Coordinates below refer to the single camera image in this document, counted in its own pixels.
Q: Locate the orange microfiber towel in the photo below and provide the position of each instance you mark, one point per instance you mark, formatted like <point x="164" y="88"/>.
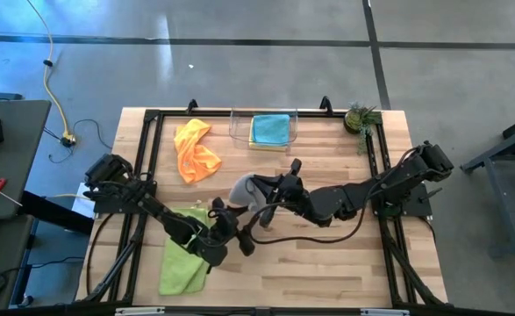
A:
<point x="193" y="151"/>

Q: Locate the grey desk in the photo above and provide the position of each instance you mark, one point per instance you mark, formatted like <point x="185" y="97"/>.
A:
<point x="11" y="153"/>

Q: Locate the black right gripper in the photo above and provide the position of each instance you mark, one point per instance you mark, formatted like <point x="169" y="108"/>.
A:
<point x="296" y="193"/>

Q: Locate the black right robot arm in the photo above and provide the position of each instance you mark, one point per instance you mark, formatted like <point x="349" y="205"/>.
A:
<point x="349" y="199"/>

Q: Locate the potted succulent plant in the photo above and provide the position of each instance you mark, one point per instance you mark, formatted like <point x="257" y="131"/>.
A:
<point x="355" y="120"/>

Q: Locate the green microfiber towel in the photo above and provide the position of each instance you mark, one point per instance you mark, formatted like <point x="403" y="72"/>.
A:
<point x="178" y="272"/>

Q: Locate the grey microfiber towel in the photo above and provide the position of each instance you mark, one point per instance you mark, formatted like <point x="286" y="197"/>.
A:
<point x="241" y="193"/>

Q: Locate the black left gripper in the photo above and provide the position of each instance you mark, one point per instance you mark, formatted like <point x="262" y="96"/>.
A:
<point x="215" y="241"/>

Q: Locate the white paper sheet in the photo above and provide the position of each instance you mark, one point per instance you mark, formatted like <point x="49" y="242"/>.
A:
<point x="81" y="202"/>

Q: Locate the grey metal trestle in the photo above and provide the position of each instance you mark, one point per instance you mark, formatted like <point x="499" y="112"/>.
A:
<point x="498" y="158"/>

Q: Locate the teal microfiber towel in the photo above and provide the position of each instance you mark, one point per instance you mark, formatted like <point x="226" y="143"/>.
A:
<point x="271" y="129"/>

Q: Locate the clear plastic bin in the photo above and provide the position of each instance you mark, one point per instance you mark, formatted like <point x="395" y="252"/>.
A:
<point x="239" y="131"/>

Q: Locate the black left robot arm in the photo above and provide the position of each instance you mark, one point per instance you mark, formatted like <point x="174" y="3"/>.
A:
<point x="169" y="219"/>

